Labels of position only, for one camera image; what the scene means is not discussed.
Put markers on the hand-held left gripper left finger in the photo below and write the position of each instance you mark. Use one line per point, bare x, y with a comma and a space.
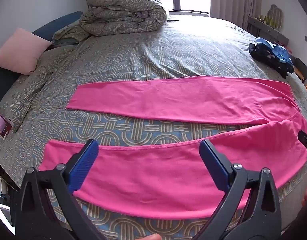
84, 165

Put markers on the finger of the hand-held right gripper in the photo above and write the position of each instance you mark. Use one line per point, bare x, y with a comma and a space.
306, 142

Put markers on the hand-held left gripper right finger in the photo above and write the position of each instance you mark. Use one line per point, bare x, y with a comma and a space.
214, 165

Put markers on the pink pants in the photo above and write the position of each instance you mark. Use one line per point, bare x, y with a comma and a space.
168, 180

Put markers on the person's left hand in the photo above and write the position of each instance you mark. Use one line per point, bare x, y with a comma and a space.
149, 237

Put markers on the dark chair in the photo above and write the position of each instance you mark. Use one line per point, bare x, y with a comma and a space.
302, 68

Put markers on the blue star-print garment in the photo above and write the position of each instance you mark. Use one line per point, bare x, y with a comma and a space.
273, 55

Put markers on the patterned pillow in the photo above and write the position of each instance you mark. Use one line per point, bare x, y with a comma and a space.
43, 80

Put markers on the grey side cabinet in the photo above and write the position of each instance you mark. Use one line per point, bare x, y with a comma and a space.
268, 30

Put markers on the bed with patterned sheet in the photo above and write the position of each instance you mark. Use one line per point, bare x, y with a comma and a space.
168, 55

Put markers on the grey pillow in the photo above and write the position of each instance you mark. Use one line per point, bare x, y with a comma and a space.
62, 44

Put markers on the green table decoration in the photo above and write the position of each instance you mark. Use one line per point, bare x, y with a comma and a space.
274, 16

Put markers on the pink pillow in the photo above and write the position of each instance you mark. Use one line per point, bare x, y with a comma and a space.
18, 52

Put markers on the dark blue headboard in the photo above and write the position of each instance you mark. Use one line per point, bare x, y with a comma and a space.
51, 28

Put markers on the beige curtain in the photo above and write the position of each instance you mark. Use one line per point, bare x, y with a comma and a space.
236, 2

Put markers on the folded patterned duvet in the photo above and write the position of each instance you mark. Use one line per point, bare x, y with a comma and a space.
123, 12

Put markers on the red photo frame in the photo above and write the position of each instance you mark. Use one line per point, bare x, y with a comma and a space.
2, 123

